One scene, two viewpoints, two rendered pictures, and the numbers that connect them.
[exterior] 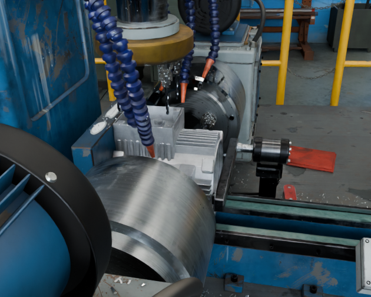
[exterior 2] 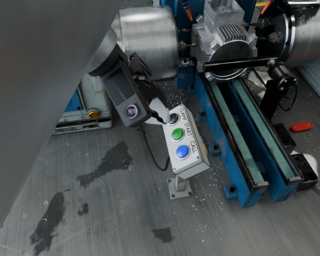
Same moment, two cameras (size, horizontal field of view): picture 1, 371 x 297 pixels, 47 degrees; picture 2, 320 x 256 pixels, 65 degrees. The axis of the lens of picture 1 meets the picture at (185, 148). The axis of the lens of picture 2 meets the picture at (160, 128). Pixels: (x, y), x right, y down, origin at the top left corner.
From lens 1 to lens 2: 0.70 m
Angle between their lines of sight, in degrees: 54
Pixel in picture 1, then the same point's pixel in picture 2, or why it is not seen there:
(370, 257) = (173, 110)
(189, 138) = (227, 28)
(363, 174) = not seen: outside the picture
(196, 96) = (280, 17)
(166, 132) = (214, 15)
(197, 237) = (147, 50)
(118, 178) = (149, 9)
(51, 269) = not seen: outside the picture
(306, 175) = not seen: outside the picture
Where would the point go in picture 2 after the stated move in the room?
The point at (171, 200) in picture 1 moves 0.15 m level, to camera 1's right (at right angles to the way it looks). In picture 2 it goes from (150, 28) to (170, 54)
